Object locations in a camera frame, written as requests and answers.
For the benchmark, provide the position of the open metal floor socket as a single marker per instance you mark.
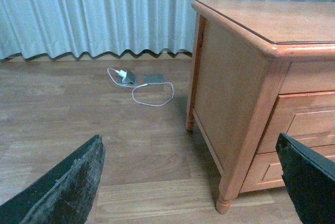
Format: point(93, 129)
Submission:
point(127, 78)

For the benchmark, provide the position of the flat metal floor plate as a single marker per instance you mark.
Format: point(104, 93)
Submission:
point(154, 79)

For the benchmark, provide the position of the white floor charger with cable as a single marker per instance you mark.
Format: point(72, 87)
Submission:
point(135, 89)

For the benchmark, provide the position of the pale green curtain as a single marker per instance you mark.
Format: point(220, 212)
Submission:
point(31, 28)

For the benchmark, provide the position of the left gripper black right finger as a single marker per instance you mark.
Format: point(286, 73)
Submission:
point(309, 180)

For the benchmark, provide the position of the light wooden nightstand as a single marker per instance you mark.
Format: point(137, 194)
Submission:
point(246, 54)

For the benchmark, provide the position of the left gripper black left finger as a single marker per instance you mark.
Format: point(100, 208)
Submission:
point(65, 194)

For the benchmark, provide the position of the wooden drawer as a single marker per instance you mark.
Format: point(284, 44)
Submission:
point(264, 172)
point(306, 117)

